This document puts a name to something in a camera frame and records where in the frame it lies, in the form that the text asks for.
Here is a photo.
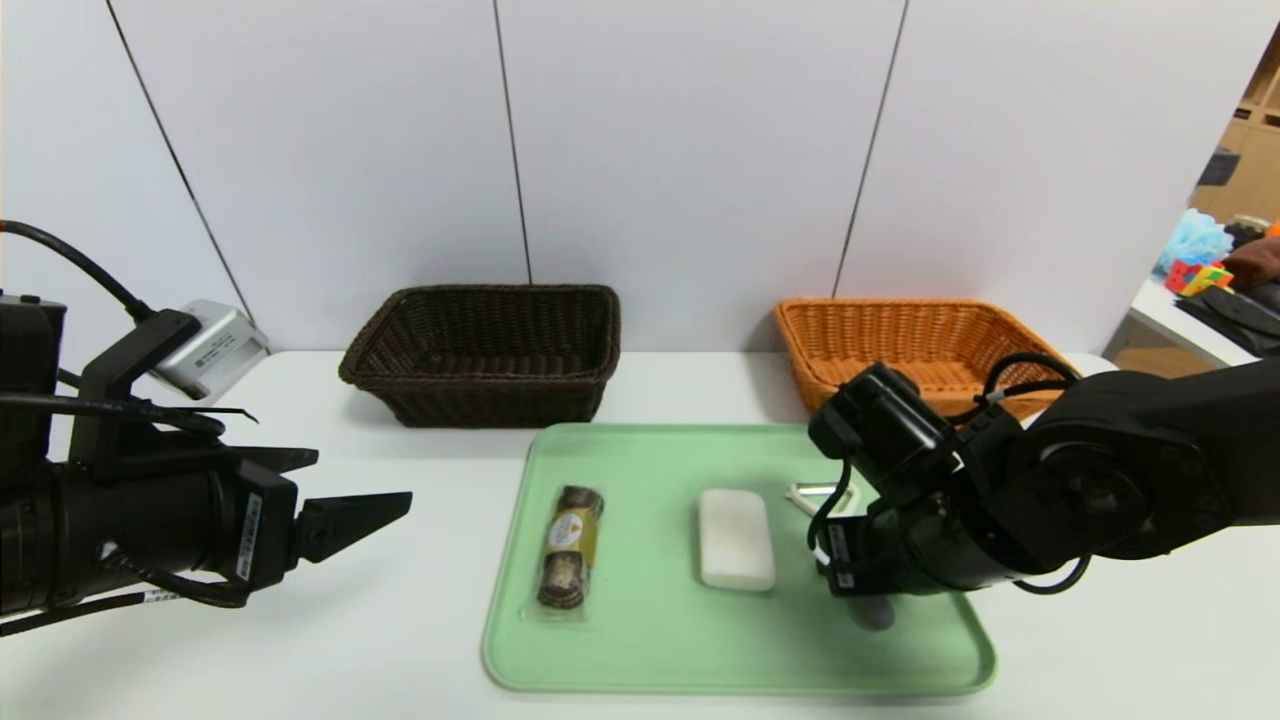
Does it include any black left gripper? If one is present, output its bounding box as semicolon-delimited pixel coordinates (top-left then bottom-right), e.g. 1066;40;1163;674
54;446;414;594

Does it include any Ferrero Rocher chocolate pack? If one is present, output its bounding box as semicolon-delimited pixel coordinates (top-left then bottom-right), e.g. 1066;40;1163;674
522;484;607;623

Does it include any white soap bar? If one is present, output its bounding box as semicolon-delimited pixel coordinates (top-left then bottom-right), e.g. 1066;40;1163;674
697;488;778;593

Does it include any dark brown wicker basket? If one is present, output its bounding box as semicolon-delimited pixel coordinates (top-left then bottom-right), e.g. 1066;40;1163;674
338;284;622;429

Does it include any orange wicker basket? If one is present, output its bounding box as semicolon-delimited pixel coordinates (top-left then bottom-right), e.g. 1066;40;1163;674
775;297;1076;421

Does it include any light green plastic tray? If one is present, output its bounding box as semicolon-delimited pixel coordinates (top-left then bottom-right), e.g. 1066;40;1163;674
480;423;998;696

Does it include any white side table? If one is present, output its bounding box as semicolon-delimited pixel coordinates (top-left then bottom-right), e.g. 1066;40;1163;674
1128;277;1280;371

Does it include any colourful puzzle cube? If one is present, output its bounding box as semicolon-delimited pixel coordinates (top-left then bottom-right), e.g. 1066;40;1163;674
1165;258;1235;298

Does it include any brown cloth item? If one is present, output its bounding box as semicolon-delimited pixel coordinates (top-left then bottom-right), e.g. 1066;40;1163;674
1222;238;1280;291

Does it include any wooden shelf unit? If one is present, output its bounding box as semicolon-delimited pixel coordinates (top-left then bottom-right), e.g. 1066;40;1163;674
1190;30;1280;226

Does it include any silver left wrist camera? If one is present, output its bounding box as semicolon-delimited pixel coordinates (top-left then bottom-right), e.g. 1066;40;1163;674
150;299;272;401

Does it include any black sleeved cable white tag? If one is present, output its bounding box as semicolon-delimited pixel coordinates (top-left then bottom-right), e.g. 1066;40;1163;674
0;578;251;637

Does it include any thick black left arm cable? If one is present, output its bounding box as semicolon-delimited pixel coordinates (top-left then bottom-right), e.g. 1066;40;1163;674
0;220;156;323

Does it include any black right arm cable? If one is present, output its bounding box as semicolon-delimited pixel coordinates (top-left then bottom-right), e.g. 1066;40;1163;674
965;351;1083;426

